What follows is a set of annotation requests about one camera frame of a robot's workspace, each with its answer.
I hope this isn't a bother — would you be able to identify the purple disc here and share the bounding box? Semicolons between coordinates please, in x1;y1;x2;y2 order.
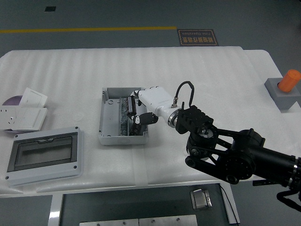
1;95;24;106

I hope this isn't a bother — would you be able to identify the silver metal bracket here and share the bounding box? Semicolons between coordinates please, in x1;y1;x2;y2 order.
190;188;213;210

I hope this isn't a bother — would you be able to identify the white foam table mat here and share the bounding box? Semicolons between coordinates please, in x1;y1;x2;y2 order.
0;46;283;195

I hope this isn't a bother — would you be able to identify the metal rail inside box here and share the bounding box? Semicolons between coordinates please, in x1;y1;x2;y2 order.
119;96;131;137

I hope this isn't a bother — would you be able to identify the thin black cable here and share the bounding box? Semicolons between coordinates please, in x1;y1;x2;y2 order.
220;185;238;224

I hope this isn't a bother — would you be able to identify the white table leg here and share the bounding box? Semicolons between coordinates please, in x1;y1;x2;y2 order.
48;194;64;226
221;182;241;225

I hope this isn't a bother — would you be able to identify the grey metal plate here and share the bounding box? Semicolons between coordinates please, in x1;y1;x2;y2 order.
138;214;198;226
79;218;139;226

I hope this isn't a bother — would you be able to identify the orange cylinder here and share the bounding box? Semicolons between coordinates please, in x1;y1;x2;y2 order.
279;69;301;93

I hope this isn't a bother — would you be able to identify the white wall socket panel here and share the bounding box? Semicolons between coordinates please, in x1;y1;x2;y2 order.
0;105;18;129

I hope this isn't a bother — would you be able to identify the grey holder block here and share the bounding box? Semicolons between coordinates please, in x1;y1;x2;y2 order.
264;77;301;113

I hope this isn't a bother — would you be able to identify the dark floor sign orange text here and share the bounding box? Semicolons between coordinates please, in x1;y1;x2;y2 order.
176;29;220;47

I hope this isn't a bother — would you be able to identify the grey cover with dark window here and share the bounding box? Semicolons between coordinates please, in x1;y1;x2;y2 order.
4;126;85;187

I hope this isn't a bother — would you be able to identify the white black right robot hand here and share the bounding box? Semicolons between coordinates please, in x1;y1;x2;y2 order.
127;86;180;126

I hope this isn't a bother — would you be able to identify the large white switch panel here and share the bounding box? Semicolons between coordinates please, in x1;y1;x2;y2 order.
10;107;48;131

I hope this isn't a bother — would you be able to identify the grey open junction box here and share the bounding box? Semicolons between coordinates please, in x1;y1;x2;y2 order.
97;87;149;146

